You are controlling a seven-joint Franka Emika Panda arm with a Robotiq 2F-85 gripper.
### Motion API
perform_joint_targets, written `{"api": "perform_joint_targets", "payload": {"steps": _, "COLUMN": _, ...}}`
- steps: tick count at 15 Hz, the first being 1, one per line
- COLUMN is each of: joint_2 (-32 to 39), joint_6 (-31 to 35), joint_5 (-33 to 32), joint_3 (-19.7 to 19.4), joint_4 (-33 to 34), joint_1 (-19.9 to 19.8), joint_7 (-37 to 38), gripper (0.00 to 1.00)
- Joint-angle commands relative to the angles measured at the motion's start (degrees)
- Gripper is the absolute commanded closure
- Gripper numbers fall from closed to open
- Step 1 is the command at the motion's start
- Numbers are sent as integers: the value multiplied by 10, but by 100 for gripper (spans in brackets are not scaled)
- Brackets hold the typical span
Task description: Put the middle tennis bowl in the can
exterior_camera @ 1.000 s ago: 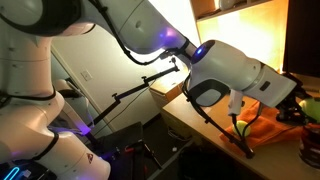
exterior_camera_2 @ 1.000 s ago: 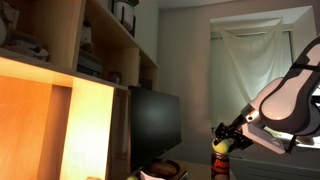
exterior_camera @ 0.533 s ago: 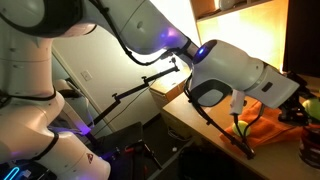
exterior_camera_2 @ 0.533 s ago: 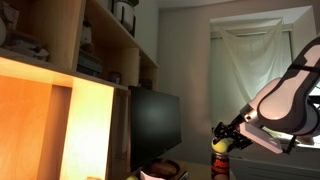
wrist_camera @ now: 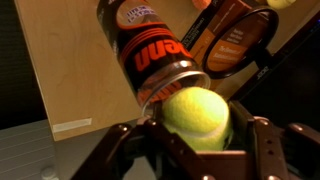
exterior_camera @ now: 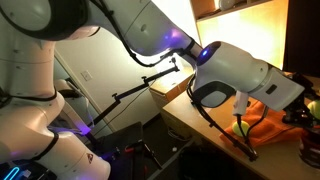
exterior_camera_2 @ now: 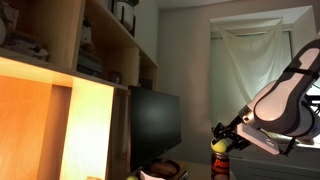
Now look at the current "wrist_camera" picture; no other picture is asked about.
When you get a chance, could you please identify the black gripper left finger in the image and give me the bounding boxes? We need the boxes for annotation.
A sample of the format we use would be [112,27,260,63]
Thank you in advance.
[71,101,174,180]

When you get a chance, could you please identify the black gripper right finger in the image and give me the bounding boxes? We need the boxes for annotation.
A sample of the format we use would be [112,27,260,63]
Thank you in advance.
[228,99,320,180]

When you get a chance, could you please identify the white tape strip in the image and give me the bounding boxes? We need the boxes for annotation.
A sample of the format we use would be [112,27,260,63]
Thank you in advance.
[52,117,93,133]

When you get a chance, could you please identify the black computer monitor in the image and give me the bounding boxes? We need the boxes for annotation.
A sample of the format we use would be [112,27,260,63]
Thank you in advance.
[229,9,320,134]

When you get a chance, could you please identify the orange and black book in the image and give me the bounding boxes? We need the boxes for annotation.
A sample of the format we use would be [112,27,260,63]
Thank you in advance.
[179,0,264,93]

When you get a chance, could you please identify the small orange object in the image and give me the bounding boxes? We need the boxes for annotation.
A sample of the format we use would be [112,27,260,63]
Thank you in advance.
[192,0,213,10]

